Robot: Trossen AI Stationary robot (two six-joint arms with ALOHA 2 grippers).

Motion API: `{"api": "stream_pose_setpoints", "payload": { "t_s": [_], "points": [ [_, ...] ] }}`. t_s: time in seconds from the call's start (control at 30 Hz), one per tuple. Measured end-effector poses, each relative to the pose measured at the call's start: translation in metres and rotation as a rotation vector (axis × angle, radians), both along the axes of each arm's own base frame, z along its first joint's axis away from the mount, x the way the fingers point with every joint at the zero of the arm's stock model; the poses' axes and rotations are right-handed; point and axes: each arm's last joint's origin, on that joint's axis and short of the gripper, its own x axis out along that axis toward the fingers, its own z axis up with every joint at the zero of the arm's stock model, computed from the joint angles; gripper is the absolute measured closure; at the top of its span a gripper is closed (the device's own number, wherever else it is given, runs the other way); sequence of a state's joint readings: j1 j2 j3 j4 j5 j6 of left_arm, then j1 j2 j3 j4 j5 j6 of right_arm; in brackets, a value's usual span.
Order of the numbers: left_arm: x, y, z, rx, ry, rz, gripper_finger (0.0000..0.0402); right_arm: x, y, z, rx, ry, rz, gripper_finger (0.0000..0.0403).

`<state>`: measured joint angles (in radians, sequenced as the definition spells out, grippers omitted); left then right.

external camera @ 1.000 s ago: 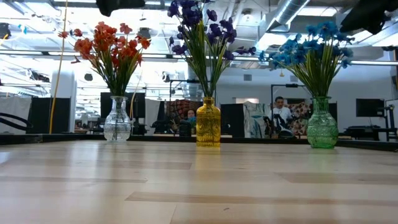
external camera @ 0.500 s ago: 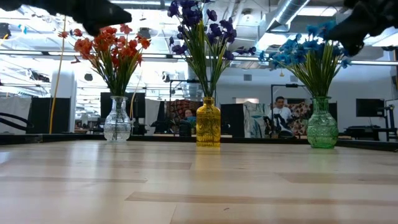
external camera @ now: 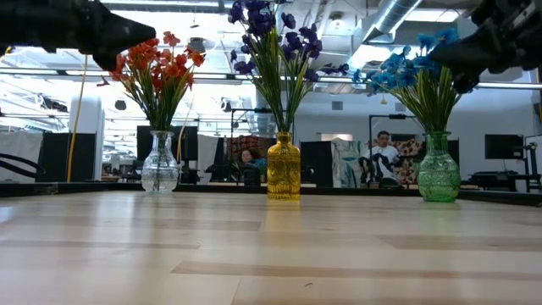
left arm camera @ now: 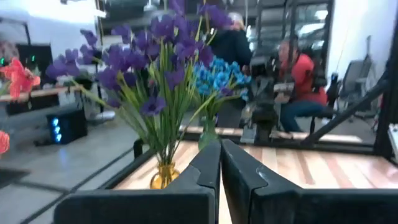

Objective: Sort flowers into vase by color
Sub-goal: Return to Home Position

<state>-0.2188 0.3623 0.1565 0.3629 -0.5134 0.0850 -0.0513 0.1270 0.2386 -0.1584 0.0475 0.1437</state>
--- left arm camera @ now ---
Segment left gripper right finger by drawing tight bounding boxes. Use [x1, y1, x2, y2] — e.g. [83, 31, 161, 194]
[221, 139, 303, 224]

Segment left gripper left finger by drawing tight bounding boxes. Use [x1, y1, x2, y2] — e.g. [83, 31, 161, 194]
[164, 139, 222, 224]

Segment blue artificial flower bunch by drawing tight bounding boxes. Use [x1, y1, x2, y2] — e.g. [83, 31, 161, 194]
[192, 60, 218, 138]
[205, 55, 240, 138]
[211, 62, 253, 138]

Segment green glass vase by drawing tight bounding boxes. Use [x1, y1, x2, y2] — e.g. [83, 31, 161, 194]
[198, 116, 220, 152]

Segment yellow glass vase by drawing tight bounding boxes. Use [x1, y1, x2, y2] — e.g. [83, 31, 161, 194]
[149, 161, 181, 190]

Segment black office chair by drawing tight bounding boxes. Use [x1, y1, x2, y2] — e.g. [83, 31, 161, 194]
[307, 79, 343, 134]

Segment person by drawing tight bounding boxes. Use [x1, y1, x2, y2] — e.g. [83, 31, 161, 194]
[210, 11, 253, 128]
[275, 39, 329, 133]

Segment black device blue lights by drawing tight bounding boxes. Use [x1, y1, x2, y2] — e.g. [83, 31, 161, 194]
[45, 108, 88, 146]

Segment grey office chair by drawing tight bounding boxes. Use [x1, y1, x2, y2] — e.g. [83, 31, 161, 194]
[338, 58, 376, 105]

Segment wooden workbench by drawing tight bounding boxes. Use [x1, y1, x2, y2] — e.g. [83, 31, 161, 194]
[0, 86, 78, 103]

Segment black mat hazard-striped edge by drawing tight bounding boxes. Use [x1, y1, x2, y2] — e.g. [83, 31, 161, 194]
[0, 167, 30, 189]

